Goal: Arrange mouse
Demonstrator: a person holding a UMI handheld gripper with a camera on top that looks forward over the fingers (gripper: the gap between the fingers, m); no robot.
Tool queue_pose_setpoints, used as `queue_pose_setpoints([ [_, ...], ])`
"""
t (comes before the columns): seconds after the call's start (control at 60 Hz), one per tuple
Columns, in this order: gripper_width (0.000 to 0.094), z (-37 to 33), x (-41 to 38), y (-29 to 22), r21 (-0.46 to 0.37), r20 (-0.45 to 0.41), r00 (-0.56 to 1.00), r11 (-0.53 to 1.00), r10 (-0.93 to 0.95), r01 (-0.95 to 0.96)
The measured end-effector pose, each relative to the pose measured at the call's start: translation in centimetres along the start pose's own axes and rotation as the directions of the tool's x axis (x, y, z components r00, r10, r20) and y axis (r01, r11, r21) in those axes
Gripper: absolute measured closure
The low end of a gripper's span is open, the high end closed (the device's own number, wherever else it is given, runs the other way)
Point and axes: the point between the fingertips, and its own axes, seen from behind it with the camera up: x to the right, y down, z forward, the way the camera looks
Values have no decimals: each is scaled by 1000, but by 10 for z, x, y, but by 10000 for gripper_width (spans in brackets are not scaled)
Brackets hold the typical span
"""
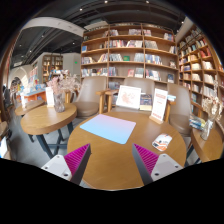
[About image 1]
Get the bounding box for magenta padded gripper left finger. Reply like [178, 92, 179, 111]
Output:
[42, 144, 91, 185]

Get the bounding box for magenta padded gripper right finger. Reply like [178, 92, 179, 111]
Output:
[132, 144, 182, 185]

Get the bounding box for blue pink gradient mouse pad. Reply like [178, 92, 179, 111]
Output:
[80, 114, 136, 144]

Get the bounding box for round wooden centre table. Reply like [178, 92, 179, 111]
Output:
[67, 112, 186, 190]

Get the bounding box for round wooden table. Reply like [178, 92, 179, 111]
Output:
[191, 128, 223, 162]
[67, 112, 186, 190]
[21, 103, 77, 158]

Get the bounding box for round wooden left table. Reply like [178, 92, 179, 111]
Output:
[21, 103, 77, 158]

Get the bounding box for round wooden right table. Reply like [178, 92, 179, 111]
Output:
[191, 128, 223, 162]

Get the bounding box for stack of books on chair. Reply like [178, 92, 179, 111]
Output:
[189, 115, 205, 130]

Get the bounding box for beige right armchair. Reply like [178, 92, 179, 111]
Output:
[167, 83, 191, 137]

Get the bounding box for beige armchair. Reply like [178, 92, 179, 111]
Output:
[167, 83, 191, 137]
[111, 77, 156, 114]
[74, 76, 107, 118]

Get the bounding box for dark cover book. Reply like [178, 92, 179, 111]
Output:
[140, 94, 152, 111]

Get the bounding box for white red sign stand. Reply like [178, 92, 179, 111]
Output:
[149, 88, 168, 124]

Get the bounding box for beige left armchair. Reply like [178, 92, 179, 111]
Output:
[74, 76, 107, 118]

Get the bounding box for white illustrated display book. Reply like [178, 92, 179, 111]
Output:
[116, 85, 141, 109]

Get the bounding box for small far left wooden table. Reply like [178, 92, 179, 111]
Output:
[15, 100, 45, 116]

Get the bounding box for orange display table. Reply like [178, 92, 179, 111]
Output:
[21, 89, 46, 102]

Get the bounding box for beige middle armchair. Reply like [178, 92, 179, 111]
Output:
[111, 77, 156, 114]

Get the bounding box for white card on left table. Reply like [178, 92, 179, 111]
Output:
[45, 87, 54, 107]

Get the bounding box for glass vase dried flowers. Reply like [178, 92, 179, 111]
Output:
[47, 74, 81, 113]
[200, 79, 224, 141]

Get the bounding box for right glass vase dried flowers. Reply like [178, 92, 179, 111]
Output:
[200, 79, 224, 141]

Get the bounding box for distant wooden bookshelf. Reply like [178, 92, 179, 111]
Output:
[42, 54, 63, 83]

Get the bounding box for large wooden bookshelf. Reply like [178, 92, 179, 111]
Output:
[81, 23, 179, 84]

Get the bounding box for right wall wooden bookshelf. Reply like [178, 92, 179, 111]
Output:
[177, 25, 224, 124]

